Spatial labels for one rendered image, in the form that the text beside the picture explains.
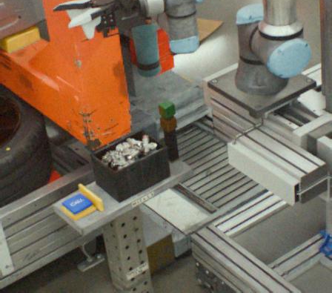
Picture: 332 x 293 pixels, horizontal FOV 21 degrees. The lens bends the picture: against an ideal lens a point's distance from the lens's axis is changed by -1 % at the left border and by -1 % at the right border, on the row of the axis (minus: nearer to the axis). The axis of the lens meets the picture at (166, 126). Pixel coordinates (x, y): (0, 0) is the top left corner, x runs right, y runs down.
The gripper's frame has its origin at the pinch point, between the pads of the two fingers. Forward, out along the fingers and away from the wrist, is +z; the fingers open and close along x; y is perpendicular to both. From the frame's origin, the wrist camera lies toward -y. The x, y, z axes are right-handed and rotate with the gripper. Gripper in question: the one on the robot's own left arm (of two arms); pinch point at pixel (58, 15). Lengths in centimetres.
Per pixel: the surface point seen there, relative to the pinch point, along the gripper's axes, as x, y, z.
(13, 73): 102, 48, 2
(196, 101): 129, 92, -73
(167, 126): 46, 59, -34
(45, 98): 81, 52, -4
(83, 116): 56, 51, -11
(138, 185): 39, 71, -20
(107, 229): 46, 87, -9
